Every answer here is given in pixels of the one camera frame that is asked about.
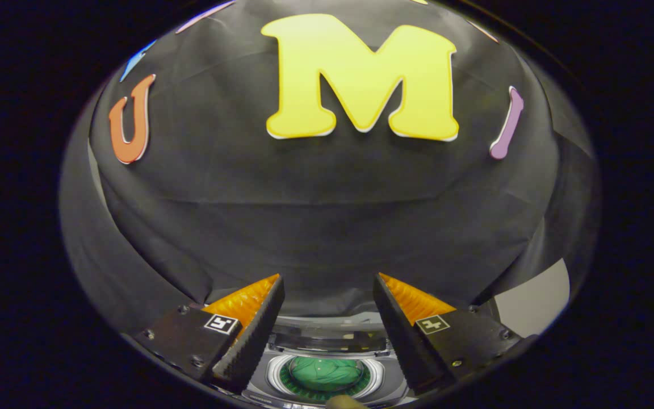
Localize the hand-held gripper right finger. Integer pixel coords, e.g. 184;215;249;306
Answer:
372;273;525;397

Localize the green shirt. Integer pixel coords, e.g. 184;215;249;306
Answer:
287;356;365;393

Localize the black backdrop cloth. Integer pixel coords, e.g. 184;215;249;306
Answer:
59;0;600;336

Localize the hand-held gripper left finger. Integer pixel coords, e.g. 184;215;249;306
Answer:
125;274;286;394

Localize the grey washing machine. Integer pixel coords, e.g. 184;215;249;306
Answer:
241;310;420;408

